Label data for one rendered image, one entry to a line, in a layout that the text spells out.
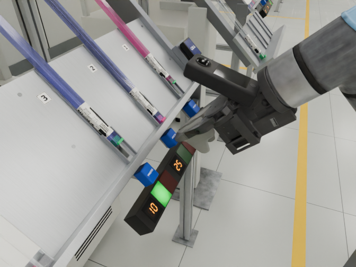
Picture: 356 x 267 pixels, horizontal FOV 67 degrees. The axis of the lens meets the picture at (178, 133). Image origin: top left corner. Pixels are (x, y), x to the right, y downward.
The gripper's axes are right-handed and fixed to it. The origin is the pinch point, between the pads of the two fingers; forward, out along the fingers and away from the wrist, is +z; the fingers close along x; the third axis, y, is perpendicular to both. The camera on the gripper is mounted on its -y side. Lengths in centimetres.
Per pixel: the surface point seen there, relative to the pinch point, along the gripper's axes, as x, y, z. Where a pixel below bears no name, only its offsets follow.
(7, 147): -22.7, -16.2, 1.6
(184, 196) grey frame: 21.4, 27.2, 35.6
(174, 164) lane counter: -3.8, 3.6, 2.6
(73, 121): -13.4, -13.8, 1.6
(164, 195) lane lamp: -10.6, 5.0, 2.6
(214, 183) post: 55, 48, 51
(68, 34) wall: 190, -100, 180
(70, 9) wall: 202, -116, 164
